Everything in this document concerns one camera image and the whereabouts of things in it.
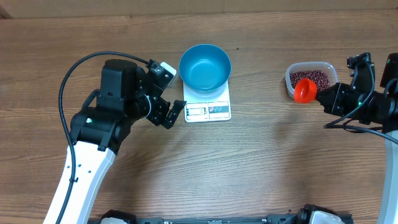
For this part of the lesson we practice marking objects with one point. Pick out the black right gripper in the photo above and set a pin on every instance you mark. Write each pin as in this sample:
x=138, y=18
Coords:
x=339, y=99

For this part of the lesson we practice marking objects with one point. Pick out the white digital kitchen scale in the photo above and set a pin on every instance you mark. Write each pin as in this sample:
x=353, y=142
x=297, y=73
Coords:
x=207, y=107

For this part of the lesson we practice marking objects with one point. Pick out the orange scoop blue handle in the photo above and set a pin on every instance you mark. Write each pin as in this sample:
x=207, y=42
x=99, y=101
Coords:
x=305, y=91

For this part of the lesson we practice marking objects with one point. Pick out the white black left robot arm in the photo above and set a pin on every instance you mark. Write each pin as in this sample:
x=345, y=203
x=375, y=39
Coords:
x=127, y=94

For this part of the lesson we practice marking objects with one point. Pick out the red beans in container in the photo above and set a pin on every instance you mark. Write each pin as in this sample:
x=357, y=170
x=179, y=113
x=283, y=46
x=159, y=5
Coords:
x=319, y=77

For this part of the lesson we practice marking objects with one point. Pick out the clear plastic container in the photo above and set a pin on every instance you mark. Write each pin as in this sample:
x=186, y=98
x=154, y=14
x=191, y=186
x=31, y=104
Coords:
x=304, y=66

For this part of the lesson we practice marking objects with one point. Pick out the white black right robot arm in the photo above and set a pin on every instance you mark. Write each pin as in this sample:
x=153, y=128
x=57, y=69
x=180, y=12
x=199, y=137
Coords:
x=383, y=111

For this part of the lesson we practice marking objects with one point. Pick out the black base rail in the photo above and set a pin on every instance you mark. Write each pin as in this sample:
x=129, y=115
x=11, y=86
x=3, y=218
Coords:
x=309, y=214

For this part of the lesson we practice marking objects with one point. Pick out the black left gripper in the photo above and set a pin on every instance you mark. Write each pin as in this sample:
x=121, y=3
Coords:
x=158, y=118

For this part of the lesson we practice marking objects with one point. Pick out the blue bowl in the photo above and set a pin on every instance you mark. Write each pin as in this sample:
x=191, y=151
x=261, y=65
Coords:
x=205, y=68

